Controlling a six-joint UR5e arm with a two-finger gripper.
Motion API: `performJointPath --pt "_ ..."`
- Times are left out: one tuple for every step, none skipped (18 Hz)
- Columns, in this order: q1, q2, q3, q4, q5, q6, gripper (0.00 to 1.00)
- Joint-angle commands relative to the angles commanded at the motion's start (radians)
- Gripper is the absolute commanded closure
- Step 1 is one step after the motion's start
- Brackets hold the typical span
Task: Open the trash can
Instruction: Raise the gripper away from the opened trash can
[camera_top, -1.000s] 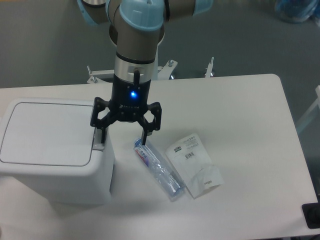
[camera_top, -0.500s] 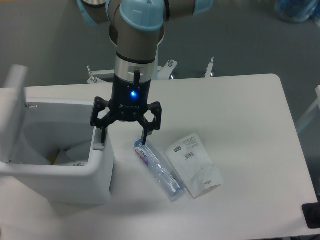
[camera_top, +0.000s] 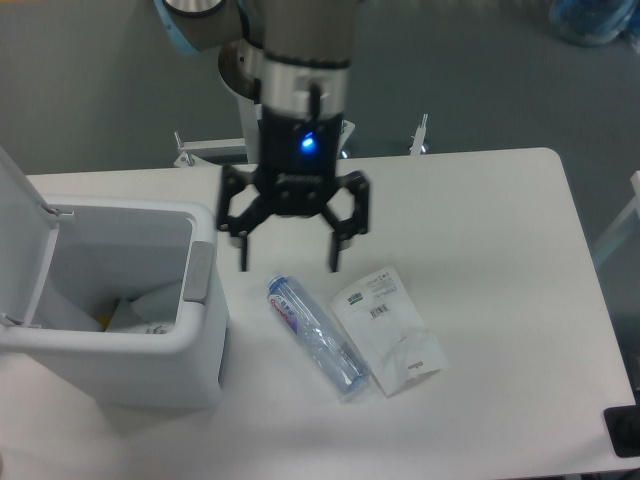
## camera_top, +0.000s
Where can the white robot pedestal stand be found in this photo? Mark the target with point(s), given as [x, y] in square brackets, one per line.
[239, 64]

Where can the white frame at right edge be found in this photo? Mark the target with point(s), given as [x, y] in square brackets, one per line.
[620, 229]

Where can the black device at table edge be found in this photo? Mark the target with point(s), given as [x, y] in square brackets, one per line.
[623, 427]

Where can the white trash inside can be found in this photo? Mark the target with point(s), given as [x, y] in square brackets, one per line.
[153, 312]

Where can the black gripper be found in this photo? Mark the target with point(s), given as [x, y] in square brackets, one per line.
[296, 176]

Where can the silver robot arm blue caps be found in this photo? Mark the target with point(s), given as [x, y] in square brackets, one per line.
[292, 59]

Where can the blue plastic bag on floor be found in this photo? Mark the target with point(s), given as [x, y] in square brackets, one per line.
[590, 23]

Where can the clear plastic water bottle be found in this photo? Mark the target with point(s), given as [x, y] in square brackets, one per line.
[318, 334]

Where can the white plastic trash can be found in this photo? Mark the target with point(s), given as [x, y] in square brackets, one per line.
[63, 257]

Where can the white plastic packaging bag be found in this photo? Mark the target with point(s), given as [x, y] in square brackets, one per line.
[389, 333]

